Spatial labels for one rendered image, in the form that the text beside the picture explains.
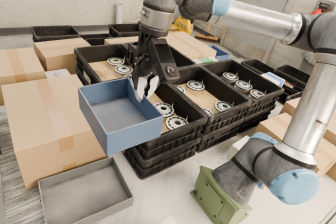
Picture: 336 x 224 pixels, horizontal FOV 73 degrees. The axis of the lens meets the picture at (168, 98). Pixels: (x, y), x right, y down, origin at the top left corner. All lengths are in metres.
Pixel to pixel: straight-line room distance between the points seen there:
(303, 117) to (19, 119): 0.90
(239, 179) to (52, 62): 1.15
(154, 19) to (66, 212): 0.68
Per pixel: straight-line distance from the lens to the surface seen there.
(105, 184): 0.95
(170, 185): 0.97
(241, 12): 0.70
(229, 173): 0.82
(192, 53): 1.58
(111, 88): 0.69
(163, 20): 0.54
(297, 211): 1.13
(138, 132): 0.55
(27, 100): 1.04
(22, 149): 0.84
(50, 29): 2.75
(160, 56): 0.53
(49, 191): 0.96
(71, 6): 4.23
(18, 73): 1.31
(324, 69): 0.71
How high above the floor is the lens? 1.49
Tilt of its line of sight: 34 degrees down
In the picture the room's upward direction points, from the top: 11 degrees clockwise
